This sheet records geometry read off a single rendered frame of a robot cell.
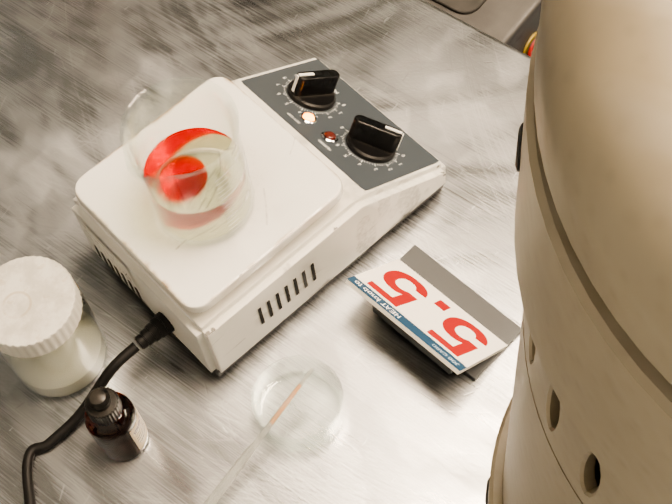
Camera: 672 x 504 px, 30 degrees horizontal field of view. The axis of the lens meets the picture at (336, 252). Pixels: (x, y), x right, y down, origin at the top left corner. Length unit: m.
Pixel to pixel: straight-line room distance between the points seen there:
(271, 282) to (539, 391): 0.56
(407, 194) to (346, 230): 0.05
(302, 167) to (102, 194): 0.12
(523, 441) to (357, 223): 0.56
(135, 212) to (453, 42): 0.28
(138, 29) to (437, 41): 0.22
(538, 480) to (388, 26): 0.73
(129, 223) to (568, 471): 0.58
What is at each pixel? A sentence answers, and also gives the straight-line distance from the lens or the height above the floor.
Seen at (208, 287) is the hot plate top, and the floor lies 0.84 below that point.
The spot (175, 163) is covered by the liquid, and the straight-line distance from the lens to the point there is 0.71.
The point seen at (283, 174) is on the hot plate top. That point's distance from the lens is 0.74.
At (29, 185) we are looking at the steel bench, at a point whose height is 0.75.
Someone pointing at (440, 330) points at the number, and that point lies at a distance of 0.75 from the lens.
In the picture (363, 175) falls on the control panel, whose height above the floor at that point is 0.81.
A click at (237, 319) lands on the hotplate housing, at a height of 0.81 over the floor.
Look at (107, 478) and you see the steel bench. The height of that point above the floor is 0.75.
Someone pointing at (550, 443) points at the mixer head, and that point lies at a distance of 0.18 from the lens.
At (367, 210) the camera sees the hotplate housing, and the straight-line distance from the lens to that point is 0.76.
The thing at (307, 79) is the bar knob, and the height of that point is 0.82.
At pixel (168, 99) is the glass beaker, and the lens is 0.70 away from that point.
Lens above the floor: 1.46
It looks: 61 degrees down
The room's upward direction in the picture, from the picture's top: 9 degrees counter-clockwise
